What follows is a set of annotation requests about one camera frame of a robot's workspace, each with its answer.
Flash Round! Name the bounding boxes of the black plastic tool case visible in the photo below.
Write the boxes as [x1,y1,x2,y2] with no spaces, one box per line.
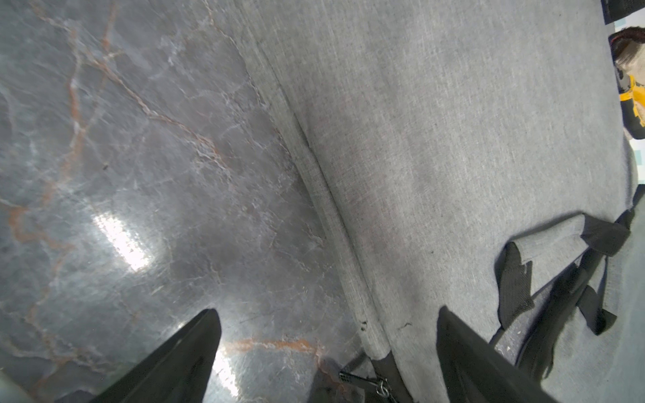
[601,0,644,25]

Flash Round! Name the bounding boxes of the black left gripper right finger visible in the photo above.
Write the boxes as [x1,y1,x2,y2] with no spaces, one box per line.
[436,307,554,402]

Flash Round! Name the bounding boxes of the yellow black pliers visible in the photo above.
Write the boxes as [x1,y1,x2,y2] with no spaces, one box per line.
[616,70,644,140]

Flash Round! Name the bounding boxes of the grey laptop bag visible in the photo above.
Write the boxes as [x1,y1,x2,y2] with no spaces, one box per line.
[216,1,636,402]
[542,185,644,402]

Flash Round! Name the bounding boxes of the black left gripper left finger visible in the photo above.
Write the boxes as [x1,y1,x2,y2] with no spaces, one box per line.
[92,309,222,402]

